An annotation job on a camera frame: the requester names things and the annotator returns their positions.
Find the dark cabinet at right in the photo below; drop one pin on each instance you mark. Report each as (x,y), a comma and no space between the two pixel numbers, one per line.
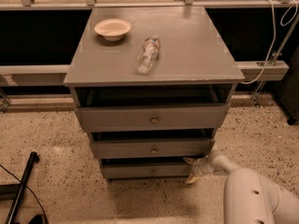
(287,90)

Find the grey top drawer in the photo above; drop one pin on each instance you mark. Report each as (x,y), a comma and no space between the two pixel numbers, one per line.
(147,118)

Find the black shoe tip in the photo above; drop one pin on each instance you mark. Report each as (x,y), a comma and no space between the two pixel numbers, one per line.
(38,219)

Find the white paper bowl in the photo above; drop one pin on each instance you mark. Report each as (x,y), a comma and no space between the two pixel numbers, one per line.
(113,29)

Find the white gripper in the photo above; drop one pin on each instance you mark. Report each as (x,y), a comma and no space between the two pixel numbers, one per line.
(200,167)

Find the black stand leg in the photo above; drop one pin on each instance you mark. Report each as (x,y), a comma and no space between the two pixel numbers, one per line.
(14,192)

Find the grey bottom drawer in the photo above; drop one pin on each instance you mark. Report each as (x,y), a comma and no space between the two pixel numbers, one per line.
(153,170)

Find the grey drawer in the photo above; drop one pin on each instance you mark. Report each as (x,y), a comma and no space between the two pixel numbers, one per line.
(147,118)
(152,148)
(153,170)

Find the grey middle drawer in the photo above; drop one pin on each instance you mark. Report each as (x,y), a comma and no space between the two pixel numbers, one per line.
(152,148)

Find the clear plastic water bottle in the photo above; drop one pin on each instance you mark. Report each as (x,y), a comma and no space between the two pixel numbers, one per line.
(148,54)

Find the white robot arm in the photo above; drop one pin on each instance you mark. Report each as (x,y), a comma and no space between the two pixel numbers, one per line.
(248,197)

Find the grey wooden drawer cabinet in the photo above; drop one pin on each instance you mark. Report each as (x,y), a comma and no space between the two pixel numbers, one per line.
(193,67)

